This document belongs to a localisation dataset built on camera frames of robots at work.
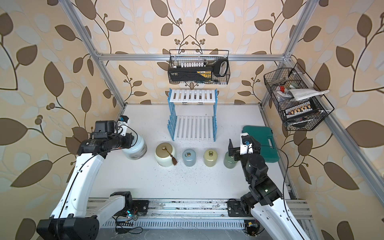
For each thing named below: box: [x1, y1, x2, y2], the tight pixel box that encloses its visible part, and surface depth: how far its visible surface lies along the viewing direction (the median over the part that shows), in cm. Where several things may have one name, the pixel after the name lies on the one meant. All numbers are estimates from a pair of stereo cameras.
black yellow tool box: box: [168, 66, 214, 82], surface depth 86 cm
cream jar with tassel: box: [154, 142, 178, 167], surface depth 86 cm
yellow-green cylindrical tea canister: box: [204, 149, 218, 168], surface depth 86 cm
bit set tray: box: [283, 100, 318, 121], surface depth 69 cm
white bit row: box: [173, 62, 206, 69], surface depth 85 cm
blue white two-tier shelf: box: [167, 88, 218, 142], surface depth 104 cm
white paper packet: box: [286, 88, 330, 100], surface depth 64 cm
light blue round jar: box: [122, 134, 148, 160], surface depth 79 cm
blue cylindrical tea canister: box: [182, 149, 197, 167], surface depth 86 cm
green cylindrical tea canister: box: [223, 151, 238, 169], surface depth 90 cm
